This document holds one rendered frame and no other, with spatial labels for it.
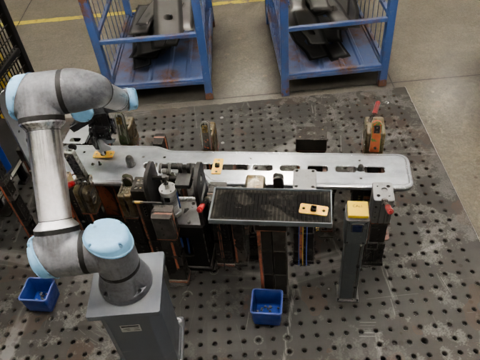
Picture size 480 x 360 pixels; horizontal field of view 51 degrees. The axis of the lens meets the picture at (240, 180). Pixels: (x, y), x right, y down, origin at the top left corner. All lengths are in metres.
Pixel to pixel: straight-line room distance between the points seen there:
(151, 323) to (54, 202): 0.44
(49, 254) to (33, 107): 0.37
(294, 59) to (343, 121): 1.56
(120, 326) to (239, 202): 0.50
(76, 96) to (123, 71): 2.85
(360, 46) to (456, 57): 0.79
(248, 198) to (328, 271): 0.54
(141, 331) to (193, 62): 2.90
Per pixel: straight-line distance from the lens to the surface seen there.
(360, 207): 1.56
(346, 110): 2.67
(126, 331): 1.57
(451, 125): 3.81
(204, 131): 1.99
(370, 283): 1.96
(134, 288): 1.45
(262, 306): 1.88
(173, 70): 4.10
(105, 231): 1.36
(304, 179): 1.70
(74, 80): 1.37
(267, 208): 1.55
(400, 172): 1.92
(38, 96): 1.39
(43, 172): 1.39
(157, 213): 1.71
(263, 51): 4.52
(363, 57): 4.11
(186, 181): 1.66
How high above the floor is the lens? 2.31
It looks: 45 degrees down
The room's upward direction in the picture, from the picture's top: 6 degrees counter-clockwise
